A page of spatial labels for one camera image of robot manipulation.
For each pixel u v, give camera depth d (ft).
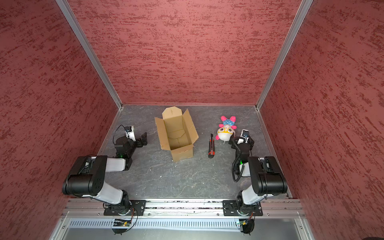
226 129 3.19
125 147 2.44
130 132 2.65
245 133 2.54
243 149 2.25
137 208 2.43
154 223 2.54
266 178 1.48
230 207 2.43
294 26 2.54
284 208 2.49
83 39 2.72
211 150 3.11
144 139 2.85
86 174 1.65
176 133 3.41
